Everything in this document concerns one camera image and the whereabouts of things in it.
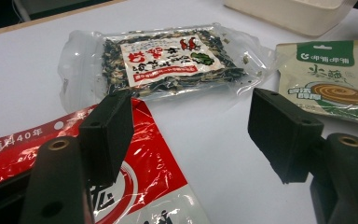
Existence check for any beige packet with green label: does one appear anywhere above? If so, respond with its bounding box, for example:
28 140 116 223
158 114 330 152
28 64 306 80
274 39 358 130

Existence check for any clear packet of dried seaweed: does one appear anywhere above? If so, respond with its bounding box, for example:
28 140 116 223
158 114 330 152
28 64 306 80
57 21 278 114

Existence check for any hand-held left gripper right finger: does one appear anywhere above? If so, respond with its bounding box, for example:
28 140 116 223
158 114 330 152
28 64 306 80
247 87 324 185

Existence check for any cream plastic box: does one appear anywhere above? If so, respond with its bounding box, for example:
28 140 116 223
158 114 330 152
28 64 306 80
223 0 358 38

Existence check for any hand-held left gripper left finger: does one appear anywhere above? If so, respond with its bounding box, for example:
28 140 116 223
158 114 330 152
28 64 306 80
78 91 135 188

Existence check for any red and white seasoning packet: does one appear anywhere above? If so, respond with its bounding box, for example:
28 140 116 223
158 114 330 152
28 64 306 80
0 97 213 224

